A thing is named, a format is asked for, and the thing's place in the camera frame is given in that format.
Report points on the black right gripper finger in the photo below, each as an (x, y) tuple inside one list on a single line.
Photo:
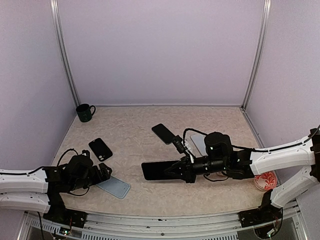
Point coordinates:
[(175, 172), (181, 163)]

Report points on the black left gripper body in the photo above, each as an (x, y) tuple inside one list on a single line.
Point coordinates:
[(86, 182)]

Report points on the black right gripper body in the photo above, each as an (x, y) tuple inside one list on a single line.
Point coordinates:
[(214, 165)]

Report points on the light blue phone case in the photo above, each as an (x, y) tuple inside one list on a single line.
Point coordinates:
[(115, 187)]

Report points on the large silver phone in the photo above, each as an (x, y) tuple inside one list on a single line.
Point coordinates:
[(154, 171)]

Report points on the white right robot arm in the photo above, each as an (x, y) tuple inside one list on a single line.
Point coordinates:
[(244, 163)]

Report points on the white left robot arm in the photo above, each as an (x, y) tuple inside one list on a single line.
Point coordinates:
[(40, 190)]

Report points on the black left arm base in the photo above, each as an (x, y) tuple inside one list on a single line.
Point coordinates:
[(58, 213)]

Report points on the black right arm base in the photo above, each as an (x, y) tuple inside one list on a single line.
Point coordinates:
[(265, 213)]

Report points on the pink clear phone case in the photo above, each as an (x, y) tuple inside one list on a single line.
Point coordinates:
[(221, 174)]

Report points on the small black phone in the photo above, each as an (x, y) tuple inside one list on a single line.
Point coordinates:
[(163, 133)]

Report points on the red patterned white dish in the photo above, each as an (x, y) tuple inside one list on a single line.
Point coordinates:
[(266, 181)]

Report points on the dark green mug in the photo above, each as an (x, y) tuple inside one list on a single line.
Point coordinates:
[(85, 112)]

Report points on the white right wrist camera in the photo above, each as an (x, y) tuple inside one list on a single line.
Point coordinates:
[(181, 148)]

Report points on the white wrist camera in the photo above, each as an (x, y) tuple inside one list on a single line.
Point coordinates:
[(181, 148), (86, 153)]

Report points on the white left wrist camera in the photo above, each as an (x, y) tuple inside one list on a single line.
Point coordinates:
[(86, 153)]

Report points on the aluminium front rail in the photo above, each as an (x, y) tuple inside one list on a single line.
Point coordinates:
[(104, 226)]

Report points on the right aluminium corner post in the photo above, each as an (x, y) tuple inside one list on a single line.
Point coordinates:
[(258, 53)]

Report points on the aluminium corner post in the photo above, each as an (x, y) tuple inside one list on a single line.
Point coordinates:
[(54, 5), (258, 53)]

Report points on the left aluminium corner post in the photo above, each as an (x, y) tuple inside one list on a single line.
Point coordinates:
[(54, 5)]

